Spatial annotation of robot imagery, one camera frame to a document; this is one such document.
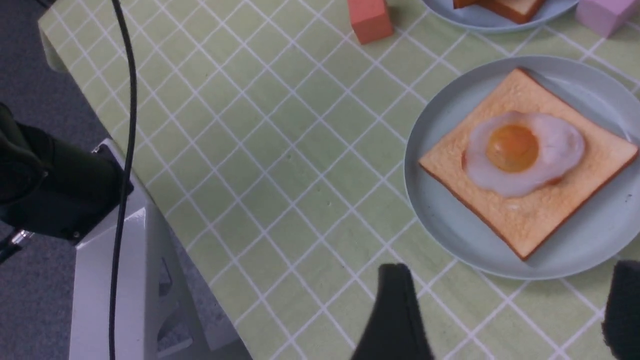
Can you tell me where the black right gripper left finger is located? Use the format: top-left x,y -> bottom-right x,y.
351,263 -> 435,360

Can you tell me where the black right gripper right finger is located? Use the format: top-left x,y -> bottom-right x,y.
601,260 -> 640,360

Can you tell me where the toast slice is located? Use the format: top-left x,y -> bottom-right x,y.
419,68 -> 639,260
452,0 -> 546,25

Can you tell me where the fried egg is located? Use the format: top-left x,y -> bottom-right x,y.
462,111 -> 586,198

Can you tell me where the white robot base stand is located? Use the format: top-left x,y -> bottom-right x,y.
68,175 -> 250,360

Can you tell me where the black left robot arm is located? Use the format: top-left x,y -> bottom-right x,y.
0,104 -> 134,261

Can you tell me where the light teal front plate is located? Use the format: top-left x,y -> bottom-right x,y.
404,55 -> 640,281

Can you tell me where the green checkered tablecloth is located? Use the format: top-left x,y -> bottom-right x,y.
37,0 -> 640,360

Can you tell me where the pink cube block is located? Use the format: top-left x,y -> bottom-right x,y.
574,0 -> 640,39

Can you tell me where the salmon red cube block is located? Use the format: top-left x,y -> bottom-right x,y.
347,0 -> 394,45

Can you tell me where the blue plate with bread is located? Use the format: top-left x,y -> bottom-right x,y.
423,0 -> 578,34

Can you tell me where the black camera cable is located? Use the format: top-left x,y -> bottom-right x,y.
108,0 -> 139,360

